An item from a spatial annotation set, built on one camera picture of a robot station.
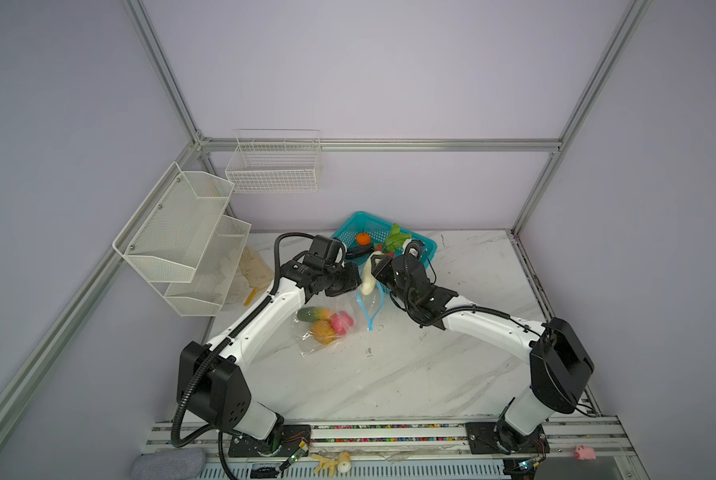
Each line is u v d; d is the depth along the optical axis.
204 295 0.93
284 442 0.74
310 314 0.93
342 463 0.69
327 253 0.62
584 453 0.70
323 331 0.86
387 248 0.82
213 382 0.41
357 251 1.11
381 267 0.72
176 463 0.69
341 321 0.87
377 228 1.14
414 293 0.62
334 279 0.67
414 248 0.72
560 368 0.45
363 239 1.14
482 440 0.73
